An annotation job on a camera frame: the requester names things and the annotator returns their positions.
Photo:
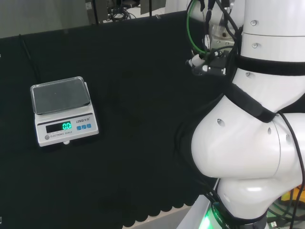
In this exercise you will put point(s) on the black tripod pole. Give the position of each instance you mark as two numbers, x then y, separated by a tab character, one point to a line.
95	12

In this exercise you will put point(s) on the white electronic balance steel pan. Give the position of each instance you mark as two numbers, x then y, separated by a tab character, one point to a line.
66	124

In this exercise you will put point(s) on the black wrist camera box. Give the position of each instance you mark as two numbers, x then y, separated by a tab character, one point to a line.
217	65

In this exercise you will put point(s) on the black bench cloth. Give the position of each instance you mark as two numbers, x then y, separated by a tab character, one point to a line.
119	171

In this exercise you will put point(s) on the yellow box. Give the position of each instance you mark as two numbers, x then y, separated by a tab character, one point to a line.
295	193

